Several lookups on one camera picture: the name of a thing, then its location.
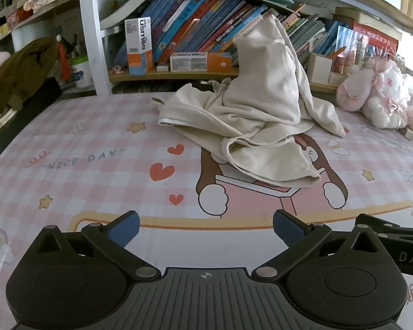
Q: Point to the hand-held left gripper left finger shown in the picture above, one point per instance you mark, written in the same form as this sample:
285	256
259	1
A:
124	228

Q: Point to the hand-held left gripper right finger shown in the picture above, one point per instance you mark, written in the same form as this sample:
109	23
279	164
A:
289	230

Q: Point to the beige t-shirt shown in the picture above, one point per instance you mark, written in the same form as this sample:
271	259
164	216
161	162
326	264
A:
261	92

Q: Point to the pink white plush rabbit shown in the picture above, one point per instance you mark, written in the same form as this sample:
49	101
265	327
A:
382	89

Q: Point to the pink hair clip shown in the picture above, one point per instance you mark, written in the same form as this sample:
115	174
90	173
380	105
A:
117	69

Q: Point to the white tub with green rim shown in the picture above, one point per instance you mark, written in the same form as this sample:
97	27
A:
82	74

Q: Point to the white wristwatch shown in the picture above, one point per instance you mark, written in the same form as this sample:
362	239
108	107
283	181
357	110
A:
1	118

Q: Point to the white square box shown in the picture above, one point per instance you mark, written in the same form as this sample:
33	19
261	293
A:
320	68

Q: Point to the small white box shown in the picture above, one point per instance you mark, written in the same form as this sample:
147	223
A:
162	68

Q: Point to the wooden shelf board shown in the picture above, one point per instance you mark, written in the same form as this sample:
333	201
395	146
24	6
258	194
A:
192	75
382	7

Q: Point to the red box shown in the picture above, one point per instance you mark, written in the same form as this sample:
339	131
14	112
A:
378	43

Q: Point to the red tassel ornament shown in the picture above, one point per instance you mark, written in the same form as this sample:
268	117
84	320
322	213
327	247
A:
63	58

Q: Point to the clear plastic packet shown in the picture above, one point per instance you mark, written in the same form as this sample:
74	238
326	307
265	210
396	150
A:
346	48

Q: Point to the blue orange white carton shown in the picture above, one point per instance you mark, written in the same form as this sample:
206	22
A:
139	46

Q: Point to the white orange toothpaste box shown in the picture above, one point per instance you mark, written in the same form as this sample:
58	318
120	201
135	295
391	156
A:
199	62

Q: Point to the olive brown jacket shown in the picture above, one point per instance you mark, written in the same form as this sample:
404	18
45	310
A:
20	68

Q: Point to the row of books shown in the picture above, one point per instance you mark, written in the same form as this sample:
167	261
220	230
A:
199	24

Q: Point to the thick white book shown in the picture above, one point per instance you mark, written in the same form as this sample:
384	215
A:
130	5

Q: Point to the white shelf frame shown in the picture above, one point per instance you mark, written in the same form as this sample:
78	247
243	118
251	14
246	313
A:
94	41

